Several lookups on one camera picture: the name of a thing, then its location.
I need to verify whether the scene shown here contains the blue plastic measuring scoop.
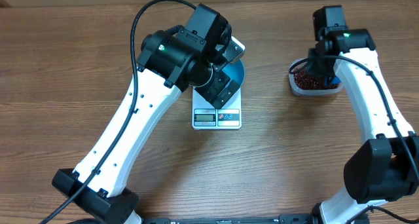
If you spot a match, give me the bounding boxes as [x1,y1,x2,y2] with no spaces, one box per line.
[325,76,340,86]

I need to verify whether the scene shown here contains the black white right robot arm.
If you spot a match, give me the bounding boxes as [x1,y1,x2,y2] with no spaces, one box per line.
[308,5,418,223]

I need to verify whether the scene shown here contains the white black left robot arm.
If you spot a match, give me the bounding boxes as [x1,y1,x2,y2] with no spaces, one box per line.
[52,4,245,223]

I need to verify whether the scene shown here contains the teal metal bowl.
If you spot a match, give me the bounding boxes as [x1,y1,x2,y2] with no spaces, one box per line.
[223,60,246,86]

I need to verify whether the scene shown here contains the white digital kitchen scale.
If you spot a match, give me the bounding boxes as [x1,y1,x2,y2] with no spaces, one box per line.
[192,89,242,130]

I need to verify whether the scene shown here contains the red beans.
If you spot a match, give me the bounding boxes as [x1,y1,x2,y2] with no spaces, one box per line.
[293,70,339,90]

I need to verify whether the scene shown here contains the clear plastic bean container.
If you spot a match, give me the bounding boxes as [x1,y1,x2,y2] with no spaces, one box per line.
[288,60,343,96]

